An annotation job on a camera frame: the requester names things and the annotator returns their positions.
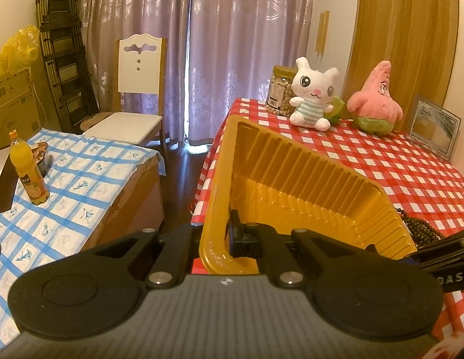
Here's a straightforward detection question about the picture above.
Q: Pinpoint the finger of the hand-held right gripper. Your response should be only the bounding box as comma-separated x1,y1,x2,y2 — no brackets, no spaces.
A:
403,249,464,270
416,226,464,258

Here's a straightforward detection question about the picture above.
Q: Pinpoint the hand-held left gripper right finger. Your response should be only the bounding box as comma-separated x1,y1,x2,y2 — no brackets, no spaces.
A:
227,209,382,289

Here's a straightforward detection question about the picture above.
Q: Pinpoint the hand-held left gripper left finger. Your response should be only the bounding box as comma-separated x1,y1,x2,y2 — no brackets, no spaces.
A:
93,223,204,289

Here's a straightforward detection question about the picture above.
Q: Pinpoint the brown wooden bead necklace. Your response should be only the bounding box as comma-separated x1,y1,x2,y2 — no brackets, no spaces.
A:
398,209,448,248

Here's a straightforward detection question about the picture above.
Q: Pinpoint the yellow plastic tray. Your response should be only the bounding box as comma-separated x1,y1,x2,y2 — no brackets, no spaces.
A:
199,114,418,275

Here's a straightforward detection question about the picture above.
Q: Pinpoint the red checkered tablecloth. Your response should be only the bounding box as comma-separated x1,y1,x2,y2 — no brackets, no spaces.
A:
191,97,464,345

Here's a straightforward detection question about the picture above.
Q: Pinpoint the blue checked white tablecloth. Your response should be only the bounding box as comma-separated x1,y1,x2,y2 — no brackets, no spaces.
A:
0,127,167,348

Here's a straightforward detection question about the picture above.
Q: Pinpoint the clear jar of nuts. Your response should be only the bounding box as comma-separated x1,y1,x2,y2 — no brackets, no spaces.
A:
265,65,298,117

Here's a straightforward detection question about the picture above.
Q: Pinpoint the green plush toy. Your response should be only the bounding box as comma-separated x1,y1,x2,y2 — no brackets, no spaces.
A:
325,96,347,125

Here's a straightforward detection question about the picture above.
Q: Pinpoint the pink starfish plush toy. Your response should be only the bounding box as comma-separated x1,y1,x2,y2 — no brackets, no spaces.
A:
346,60,404,136

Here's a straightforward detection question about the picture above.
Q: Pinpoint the snack packet behind bottle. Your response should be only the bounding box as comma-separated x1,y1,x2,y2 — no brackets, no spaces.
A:
29,141,53,174

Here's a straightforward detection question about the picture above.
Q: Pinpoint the orange juice bottle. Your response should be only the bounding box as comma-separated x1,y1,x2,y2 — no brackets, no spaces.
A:
9,130,50,206

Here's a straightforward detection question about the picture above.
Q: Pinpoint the white bunny plush toy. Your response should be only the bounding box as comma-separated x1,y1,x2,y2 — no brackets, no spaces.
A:
289,57,340,131

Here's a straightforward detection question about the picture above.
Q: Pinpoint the dark brown open box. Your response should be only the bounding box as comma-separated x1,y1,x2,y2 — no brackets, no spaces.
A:
0,153,21,215

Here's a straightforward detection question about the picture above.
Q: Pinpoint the white wooden chair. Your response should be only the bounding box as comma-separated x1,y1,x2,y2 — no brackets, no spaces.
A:
80,34,169,161

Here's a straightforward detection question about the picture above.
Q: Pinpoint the purple patterned curtain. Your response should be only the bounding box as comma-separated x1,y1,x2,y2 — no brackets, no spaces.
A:
78,0,317,154

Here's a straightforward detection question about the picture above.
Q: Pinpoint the folded dark bamboo rack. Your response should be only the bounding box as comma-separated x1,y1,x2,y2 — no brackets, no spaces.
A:
34,0,100,133

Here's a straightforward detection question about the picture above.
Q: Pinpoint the brown cardboard box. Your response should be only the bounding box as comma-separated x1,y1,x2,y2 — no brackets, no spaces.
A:
0,67,43,153

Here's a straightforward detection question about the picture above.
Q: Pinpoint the wooden door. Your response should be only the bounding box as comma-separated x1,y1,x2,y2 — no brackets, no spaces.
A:
340,0,459,135

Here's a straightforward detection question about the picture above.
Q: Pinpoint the yellow plastic bag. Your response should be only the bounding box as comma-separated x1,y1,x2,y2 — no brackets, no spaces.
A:
0,25,41,77

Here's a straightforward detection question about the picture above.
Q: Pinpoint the silver photo frame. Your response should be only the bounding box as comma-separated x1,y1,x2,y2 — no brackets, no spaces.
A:
405,95,462,158

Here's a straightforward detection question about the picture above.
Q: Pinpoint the wooden wall ornament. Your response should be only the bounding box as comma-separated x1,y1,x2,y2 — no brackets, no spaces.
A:
315,10,330,62

